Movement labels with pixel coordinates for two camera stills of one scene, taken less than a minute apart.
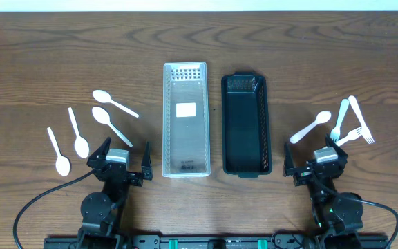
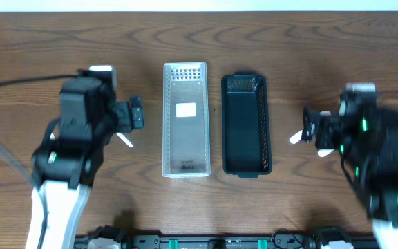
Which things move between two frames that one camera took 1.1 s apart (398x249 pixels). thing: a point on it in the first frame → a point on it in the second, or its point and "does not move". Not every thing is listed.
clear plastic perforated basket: x=186 y=131 does not move
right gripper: x=302 y=175 → x=329 y=123
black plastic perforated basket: x=245 y=131 does not move
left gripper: x=137 y=181 → x=119 y=110
